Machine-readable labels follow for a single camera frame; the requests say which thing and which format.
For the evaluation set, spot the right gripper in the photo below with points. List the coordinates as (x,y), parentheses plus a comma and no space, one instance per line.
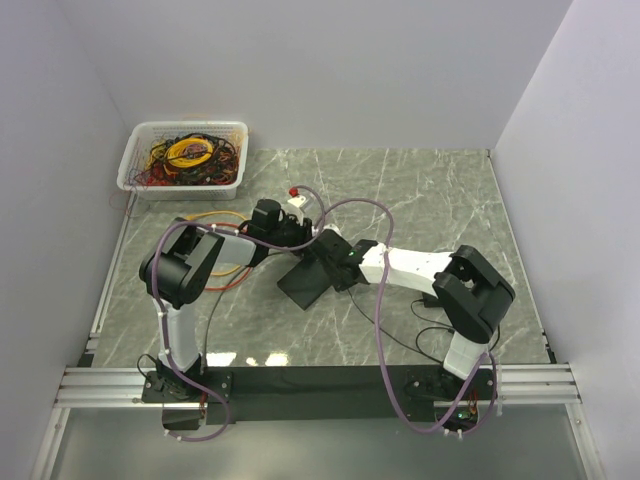
(341,285)

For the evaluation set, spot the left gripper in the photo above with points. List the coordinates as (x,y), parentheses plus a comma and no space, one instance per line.
(303,231)

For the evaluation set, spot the black network switch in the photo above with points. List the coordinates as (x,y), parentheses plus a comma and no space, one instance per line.
(305,283)

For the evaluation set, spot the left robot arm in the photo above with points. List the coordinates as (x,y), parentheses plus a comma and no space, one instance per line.
(177,271)

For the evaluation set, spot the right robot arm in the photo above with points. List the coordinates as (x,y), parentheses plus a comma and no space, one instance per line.
(474,296)

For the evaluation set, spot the black power adapter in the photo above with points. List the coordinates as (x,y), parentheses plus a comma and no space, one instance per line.
(430,301)

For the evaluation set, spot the white plastic basket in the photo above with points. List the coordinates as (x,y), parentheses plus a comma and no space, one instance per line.
(184,160)

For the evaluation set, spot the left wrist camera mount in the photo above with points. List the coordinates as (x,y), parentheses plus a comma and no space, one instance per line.
(300,200)

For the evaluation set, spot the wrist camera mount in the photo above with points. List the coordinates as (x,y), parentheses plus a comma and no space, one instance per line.
(318,230)
(300,200)

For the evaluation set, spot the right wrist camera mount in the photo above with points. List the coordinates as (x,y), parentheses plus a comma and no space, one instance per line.
(318,230)

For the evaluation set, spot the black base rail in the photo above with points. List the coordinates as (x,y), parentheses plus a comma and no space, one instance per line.
(332,392)

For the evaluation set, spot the aluminium frame rail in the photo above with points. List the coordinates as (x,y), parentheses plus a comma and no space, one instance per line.
(88,387)

